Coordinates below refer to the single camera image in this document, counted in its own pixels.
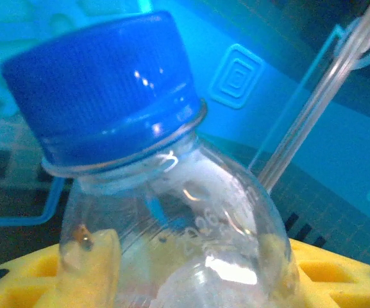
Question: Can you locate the aluminium frame post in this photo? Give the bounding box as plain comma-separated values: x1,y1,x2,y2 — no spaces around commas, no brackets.
258,0,370,193

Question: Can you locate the Pepsi bottle blue cap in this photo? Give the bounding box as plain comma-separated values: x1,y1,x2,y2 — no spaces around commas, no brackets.
0,11,301,308

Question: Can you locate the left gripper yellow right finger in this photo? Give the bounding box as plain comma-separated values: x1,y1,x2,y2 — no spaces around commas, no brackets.
287,239,370,308

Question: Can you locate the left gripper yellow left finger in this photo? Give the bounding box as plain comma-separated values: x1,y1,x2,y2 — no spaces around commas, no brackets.
0,229,121,308

